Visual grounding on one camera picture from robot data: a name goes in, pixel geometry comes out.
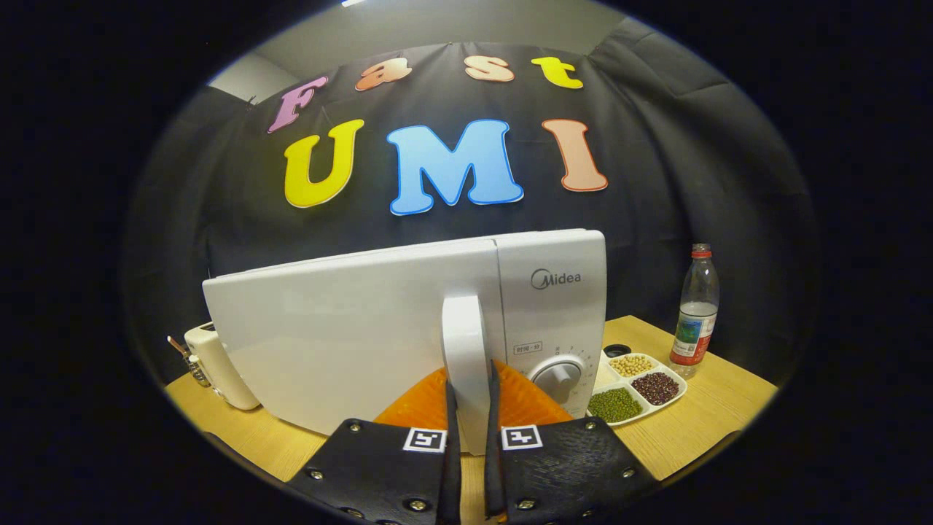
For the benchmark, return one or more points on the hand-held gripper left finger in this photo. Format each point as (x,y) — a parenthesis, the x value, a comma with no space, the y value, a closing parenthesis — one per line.
(450,452)

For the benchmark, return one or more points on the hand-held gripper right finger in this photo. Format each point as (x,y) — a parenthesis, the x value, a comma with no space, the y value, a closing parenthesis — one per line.
(493,452)

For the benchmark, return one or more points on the white toaster oven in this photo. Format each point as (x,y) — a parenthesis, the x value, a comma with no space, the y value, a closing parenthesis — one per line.
(350,328)

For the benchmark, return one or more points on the white bread toaster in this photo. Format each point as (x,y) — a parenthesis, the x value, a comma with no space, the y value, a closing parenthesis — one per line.
(219,364)

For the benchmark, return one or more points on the white divided dish of beans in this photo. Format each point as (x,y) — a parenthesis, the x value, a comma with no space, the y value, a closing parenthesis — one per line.
(619,405)

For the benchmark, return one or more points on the clear red-label water bottle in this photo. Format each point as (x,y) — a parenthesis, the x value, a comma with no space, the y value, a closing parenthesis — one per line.
(695,321)

